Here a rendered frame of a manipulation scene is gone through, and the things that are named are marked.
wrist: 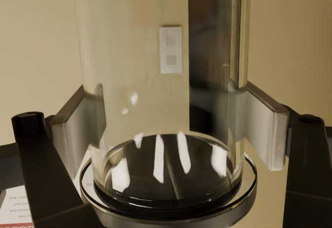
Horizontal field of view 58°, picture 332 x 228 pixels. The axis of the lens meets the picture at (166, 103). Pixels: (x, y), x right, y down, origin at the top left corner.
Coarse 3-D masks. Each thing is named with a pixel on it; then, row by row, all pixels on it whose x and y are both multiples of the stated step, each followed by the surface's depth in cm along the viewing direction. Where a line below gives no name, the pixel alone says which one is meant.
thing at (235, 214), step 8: (256, 184) 17; (248, 200) 16; (96, 208) 15; (240, 208) 15; (248, 208) 16; (104, 216) 15; (112, 216) 14; (224, 216) 14; (232, 216) 15; (240, 216) 15; (104, 224) 15; (112, 224) 15; (120, 224) 14; (128, 224) 14; (136, 224) 14; (144, 224) 14; (184, 224) 14; (192, 224) 14; (200, 224) 14; (208, 224) 14; (216, 224) 14; (224, 224) 15
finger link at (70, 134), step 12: (72, 96) 16; (72, 108) 14; (84, 108) 16; (60, 120) 13; (72, 120) 14; (84, 120) 16; (60, 132) 13; (72, 132) 14; (84, 132) 16; (60, 144) 13; (72, 144) 14; (84, 144) 16; (60, 156) 13; (72, 156) 13; (72, 168) 13; (72, 180) 14
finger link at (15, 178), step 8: (48, 120) 15; (48, 128) 14; (8, 144) 12; (0, 152) 12; (8, 152) 12; (16, 152) 12; (0, 160) 11; (8, 160) 12; (16, 160) 12; (0, 168) 11; (8, 168) 12; (16, 168) 12; (0, 176) 12; (8, 176) 12; (16, 176) 12; (0, 184) 12; (8, 184) 12; (16, 184) 12
